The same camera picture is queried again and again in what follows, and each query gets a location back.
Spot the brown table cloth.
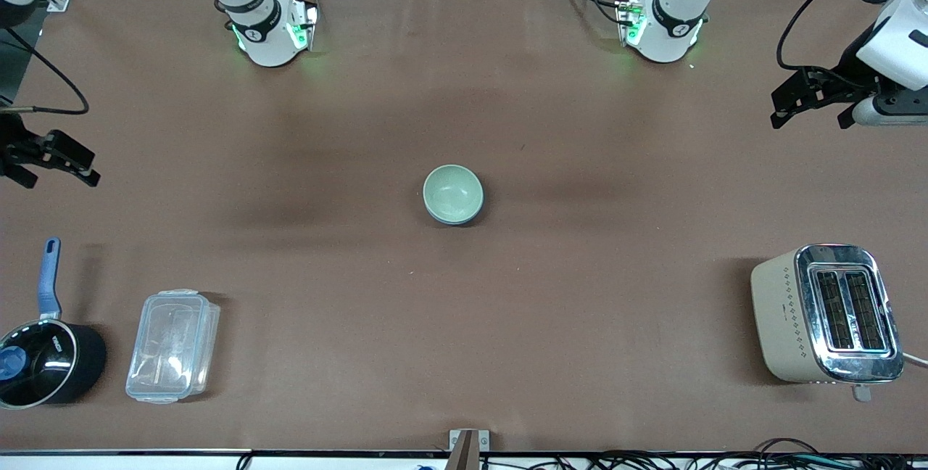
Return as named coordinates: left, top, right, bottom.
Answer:
left=0, top=0, right=928, bottom=454

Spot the clear plastic food container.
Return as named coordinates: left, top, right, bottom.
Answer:
left=125, top=289, right=220, bottom=405

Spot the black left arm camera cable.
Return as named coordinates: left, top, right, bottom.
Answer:
left=776, top=0, right=916, bottom=73

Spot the black looped cable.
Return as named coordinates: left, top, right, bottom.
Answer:
left=754, top=437, right=821, bottom=458

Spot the light green bowl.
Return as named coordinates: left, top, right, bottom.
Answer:
left=423, top=165, right=484, bottom=224

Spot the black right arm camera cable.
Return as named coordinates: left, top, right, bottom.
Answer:
left=0, top=26, right=90, bottom=117

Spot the beige and chrome toaster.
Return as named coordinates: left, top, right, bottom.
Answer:
left=750, top=244, right=906, bottom=403

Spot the glass lid with blue knob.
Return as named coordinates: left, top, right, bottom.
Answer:
left=0, top=319, right=78, bottom=409

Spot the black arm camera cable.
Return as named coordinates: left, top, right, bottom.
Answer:
left=0, top=26, right=90, bottom=117
left=776, top=0, right=916, bottom=73

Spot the dark green floor cable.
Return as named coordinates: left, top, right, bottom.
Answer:
left=761, top=454, right=928, bottom=470

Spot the black floor cable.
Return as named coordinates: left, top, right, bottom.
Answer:
left=580, top=450, right=733, bottom=470

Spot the blue bowl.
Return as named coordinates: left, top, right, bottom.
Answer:
left=426, top=198, right=484, bottom=227

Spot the metal bracket with brown post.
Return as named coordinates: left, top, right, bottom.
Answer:
left=445, top=429, right=491, bottom=470

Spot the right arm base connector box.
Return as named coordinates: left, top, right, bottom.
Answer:
left=288, top=1, right=320, bottom=52

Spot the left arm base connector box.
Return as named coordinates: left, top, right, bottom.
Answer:
left=616, top=0, right=648, bottom=47

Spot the black saucepan with blue handle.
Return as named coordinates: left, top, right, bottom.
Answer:
left=0, top=238, right=108, bottom=411

